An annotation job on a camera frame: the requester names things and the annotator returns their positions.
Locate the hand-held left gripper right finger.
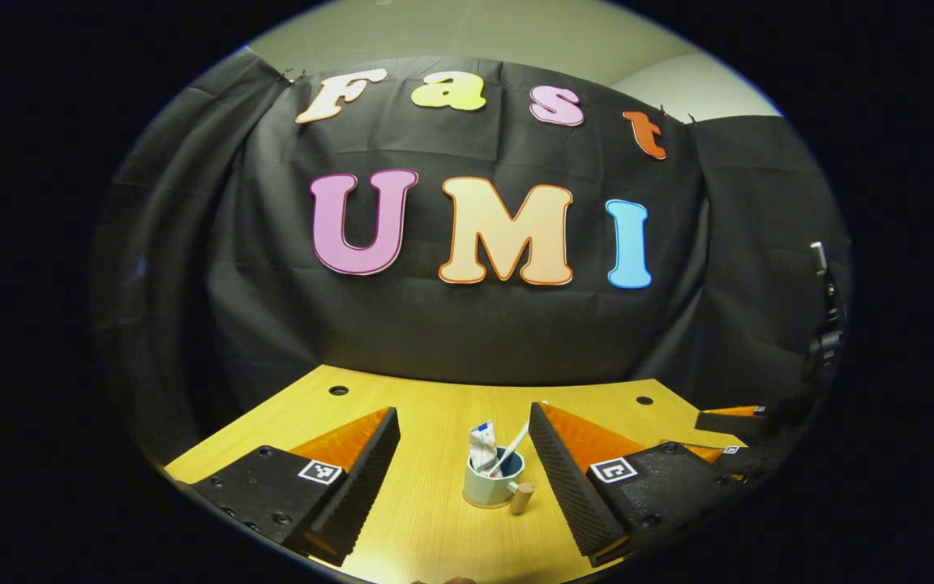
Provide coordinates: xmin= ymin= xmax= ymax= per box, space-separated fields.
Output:
xmin=529 ymin=401 xmax=748 ymax=569

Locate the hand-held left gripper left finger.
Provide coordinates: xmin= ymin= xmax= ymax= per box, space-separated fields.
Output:
xmin=191 ymin=406 xmax=401 ymax=567

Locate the pale green toothbrush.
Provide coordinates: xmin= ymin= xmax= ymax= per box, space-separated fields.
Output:
xmin=490 ymin=420 xmax=531 ymax=478

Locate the pale green cup wooden handle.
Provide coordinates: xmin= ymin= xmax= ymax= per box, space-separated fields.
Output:
xmin=462 ymin=446 xmax=536 ymax=516

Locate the white toothpaste tube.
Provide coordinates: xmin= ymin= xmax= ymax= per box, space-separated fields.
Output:
xmin=468 ymin=420 xmax=500 ymax=475

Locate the wooden desktop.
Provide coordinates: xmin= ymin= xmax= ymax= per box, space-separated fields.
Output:
xmin=163 ymin=364 xmax=760 ymax=584

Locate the black backdrop cloth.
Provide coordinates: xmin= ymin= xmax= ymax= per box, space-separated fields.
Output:
xmin=90 ymin=47 xmax=853 ymax=463

